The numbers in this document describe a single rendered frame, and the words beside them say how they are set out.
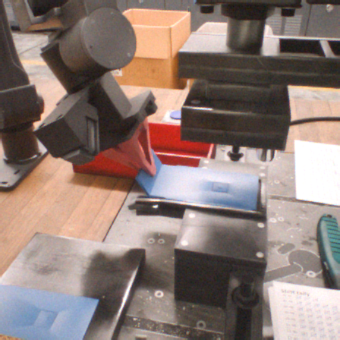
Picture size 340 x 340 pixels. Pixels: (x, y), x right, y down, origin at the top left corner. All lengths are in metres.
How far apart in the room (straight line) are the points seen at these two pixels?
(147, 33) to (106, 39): 2.35
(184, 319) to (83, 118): 0.25
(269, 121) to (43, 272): 0.33
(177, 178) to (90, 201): 0.18
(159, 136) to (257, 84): 0.41
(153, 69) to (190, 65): 2.41
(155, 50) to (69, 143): 2.36
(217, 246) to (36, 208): 0.33
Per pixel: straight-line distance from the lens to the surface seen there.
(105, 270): 0.50
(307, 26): 4.96
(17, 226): 0.63
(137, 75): 2.85
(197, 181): 0.52
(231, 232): 0.45
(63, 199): 0.66
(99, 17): 0.39
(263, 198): 0.50
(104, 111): 0.45
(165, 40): 2.71
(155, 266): 0.53
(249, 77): 0.38
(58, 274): 0.51
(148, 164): 0.51
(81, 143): 0.39
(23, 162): 0.76
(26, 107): 0.70
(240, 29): 0.40
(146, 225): 0.59
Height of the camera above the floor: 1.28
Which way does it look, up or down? 32 degrees down
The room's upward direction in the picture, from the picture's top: straight up
